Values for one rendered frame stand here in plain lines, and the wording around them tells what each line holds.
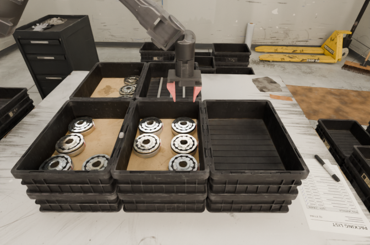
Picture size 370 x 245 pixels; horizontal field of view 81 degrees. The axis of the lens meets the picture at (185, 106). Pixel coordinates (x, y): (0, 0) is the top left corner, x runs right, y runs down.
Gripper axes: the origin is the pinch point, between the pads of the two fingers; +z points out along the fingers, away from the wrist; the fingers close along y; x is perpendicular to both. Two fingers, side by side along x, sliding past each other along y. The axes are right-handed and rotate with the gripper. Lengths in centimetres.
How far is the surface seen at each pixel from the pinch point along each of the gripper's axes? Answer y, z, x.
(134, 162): 18.3, 23.8, 6.5
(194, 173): -3.4, 13.9, 19.3
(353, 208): -62, 36, 16
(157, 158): 9.7, 23.7, 4.6
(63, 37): 109, 20, -133
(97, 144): 35.0, 23.8, -2.4
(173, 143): 3.9, 20.6, -0.2
